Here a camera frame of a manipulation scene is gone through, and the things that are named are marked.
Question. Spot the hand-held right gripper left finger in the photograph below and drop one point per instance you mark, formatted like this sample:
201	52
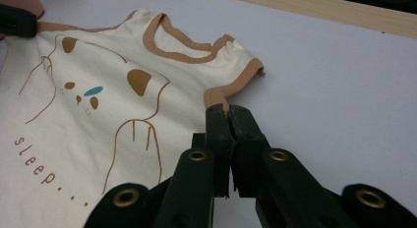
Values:
193	188

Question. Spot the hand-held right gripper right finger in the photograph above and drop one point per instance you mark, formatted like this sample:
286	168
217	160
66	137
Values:
285	195

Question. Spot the cream baby bodysuit brown trim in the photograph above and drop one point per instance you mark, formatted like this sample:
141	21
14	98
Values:
98	156

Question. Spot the light wooden table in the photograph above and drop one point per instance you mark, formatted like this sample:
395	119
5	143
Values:
327	10

